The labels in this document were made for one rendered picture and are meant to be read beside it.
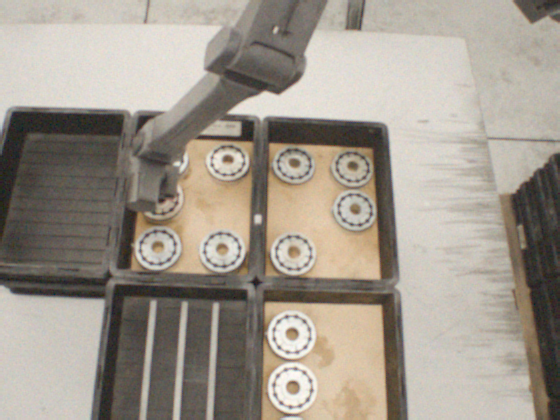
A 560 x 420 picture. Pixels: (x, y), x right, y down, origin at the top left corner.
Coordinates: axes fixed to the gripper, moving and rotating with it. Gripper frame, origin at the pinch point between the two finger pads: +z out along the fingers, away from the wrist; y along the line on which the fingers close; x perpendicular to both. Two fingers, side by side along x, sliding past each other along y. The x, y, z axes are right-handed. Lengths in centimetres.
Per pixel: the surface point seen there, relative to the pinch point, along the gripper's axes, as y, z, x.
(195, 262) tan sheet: 8.6, 6.0, -13.2
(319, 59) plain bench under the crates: 38, 21, 57
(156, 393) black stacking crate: 3.0, 5.3, -41.9
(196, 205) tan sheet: 7.5, 6.3, 0.7
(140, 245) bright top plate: -3.5, 2.9, -10.9
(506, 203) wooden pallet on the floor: 121, 77, 38
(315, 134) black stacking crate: 34.8, 2.1, 19.1
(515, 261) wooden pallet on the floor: 121, 77, 13
